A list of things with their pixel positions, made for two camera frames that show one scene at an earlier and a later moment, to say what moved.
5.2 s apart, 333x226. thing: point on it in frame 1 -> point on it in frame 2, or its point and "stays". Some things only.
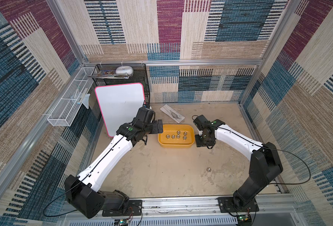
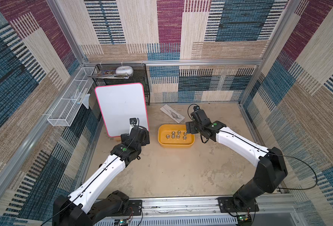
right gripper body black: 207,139 -> 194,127
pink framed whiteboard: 119,103 stays
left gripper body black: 155,130 -> 123,137
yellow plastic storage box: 177,136 stays
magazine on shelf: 109,74 stays
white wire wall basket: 63,114 stays
